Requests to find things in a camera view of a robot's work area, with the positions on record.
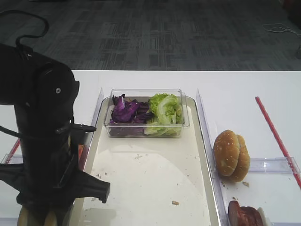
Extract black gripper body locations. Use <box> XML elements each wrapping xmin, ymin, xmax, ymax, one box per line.
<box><xmin>0</xmin><ymin>123</ymin><xmax>110</xmax><ymax>208</ymax></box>

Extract bread slice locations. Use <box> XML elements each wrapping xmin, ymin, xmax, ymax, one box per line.
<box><xmin>44</xmin><ymin>210</ymin><xmax>63</xmax><ymax>226</ymax></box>
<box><xmin>17</xmin><ymin>206</ymin><xmax>40</xmax><ymax>226</ymax></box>

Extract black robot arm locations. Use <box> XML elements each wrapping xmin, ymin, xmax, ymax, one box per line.
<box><xmin>0</xmin><ymin>44</ymin><xmax>110</xmax><ymax>208</ymax></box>

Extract red tomato slice rear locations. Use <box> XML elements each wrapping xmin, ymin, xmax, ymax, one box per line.
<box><xmin>78</xmin><ymin>145</ymin><xmax>84</xmax><ymax>160</ymax></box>

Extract green lettuce leaves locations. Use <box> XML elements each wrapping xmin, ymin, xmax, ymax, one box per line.
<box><xmin>144</xmin><ymin>93</ymin><xmax>182</xmax><ymax>137</ymax></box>

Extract dark meat patty front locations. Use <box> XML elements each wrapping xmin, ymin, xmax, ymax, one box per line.
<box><xmin>228</xmin><ymin>201</ymin><xmax>241</xmax><ymax>226</ymax></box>

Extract reddish meat patty rear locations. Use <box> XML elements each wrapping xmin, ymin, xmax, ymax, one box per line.
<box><xmin>238</xmin><ymin>206</ymin><xmax>264</xmax><ymax>226</ymax></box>

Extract left red tape strip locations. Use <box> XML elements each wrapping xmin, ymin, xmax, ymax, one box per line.
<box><xmin>1</xmin><ymin>138</ymin><xmax>20</xmax><ymax>164</ymax></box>

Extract red tape strip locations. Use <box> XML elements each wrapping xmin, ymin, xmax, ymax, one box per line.
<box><xmin>255</xmin><ymin>97</ymin><xmax>301</xmax><ymax>187</ymax></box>
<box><xmin>1</xmin><ymin>138</ymin><xmax>20</xmax><ymax>164</ymax></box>

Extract left clear acrylic divider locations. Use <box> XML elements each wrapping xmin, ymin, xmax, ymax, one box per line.
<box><xmin>79</xmin><ymin>87</ymin><xmax>104</xmax><ymax>174</ymax></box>

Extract clear acrylic divider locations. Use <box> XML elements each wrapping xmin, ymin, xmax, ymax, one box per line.
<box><xmin>196</xmin><ymin>89</ymin><xmax>230</xmax><ymax>226</ymax></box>
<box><xmin>79</xmin><ymin>87</ymin><xmax>104</xmax><ymax>174</ymax></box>

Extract purple cabbage shreds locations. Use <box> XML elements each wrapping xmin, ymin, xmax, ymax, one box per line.
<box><xmin>109</xmin><ymin>94</ymin><xmax>154</xmax><ymax>137</ymax></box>

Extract silver metal tray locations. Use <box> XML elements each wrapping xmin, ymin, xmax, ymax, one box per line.
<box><xmin>69</xmin><ymin>97</ymin><xmax>220</xmax><ymax>226</ymax></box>

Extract clear plastic salad container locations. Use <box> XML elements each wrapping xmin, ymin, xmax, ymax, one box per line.
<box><xmin>103</xmin><ymin>89</ymin><xmax>190</xmax><ymax>137</ymax></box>

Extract right clear acrylic divider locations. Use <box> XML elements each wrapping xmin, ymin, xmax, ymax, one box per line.
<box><xmin>196</xmin><ymin>89</ymin><xmax>230</xmax><ymax>226</ymax></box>

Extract sesame bun left half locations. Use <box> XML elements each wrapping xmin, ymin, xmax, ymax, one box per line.
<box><xmin>214</xmin><ymin>130</ymin><xmax>240</xmax><ymax>177</ymax></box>

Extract sesame bun half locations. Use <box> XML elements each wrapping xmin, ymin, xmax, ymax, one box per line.
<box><xmin>230</xmin><ymin>135</ymin><xmax>250</xmax><ymax>182</ymax></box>
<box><xmin>214</xmin><ymin>130</ymin><xmax>240</xmax><ymax>177</ymax></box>

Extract sesame bun right half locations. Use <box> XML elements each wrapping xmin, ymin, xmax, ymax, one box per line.
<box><xmin>230</xmin><ymin>135</ymin><xmax>250</xmax><ymax>182</ymax></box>

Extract white plastic stopper right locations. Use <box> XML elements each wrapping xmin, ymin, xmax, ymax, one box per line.
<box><xmin>257</xmin><ymin>207</ymin><xmax>272</xmax><ymax>226</ymax></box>

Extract right red tape strip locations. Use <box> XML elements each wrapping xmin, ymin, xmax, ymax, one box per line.
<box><xmin>255</xmin><ymin>97</ymin><xmax>301</xmax><ymax>187</ymax></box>

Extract left upper clear rail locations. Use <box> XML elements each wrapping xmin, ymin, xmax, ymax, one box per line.
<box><xmin>1</xmin><ymin>154</ymin><xmax>23</xmax><ymax>164</ymax></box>

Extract clear rail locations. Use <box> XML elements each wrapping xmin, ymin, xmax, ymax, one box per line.
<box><xmin>249</xmin><ymin>157</ymin><xmax>301</xmax><ymax>174</ymax></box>
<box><xmin>1</xmin><ymin>154</ymin><xmax>23</xmax><ymax>164</ymax></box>

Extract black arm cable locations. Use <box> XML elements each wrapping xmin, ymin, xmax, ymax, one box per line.
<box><xmin>0</xmin><ymin>9</ymin><xmax>49</xmax><ymax>48</ymax></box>

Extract right upper clear rail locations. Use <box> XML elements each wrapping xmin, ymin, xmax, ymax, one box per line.
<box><xmin>249</xmin><ymin>157</ymin><xmax>301</xmax><ymax>174</ymax></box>

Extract white cable on floor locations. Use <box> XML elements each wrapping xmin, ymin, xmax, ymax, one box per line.
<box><xmin>263</xmin><ymin>23</ymin><xmax>301</xmax><ymax>39</ymax></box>

